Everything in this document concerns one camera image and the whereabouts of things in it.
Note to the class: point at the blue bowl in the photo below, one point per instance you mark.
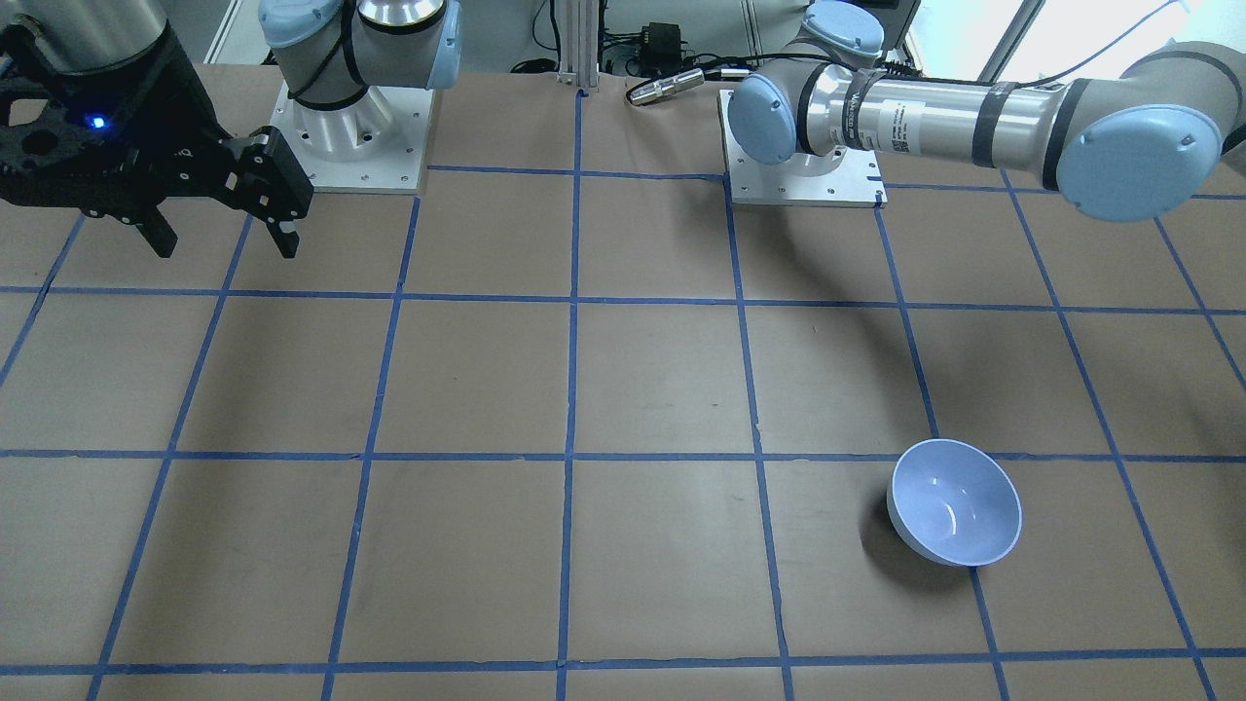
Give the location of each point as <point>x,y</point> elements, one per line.
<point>954,505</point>

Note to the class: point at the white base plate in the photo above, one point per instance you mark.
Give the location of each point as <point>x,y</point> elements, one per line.
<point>355,161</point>
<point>845,178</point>

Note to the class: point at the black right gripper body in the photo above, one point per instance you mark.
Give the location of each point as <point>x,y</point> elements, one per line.
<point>181,115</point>

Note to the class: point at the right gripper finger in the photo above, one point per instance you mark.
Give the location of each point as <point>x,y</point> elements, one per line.
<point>151,224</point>
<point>285,236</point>

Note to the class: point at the aluminium frame post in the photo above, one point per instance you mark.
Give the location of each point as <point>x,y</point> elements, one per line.
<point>578,42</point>

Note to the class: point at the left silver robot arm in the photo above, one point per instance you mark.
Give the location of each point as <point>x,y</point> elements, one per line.
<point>1121,150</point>

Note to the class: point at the black power adapter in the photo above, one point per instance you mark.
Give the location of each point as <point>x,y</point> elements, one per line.
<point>660,42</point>

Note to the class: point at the silver cylindrical connector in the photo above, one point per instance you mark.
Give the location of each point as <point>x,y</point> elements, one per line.
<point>660,88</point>

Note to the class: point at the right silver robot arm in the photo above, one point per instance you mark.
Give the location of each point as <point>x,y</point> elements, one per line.
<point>330,52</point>

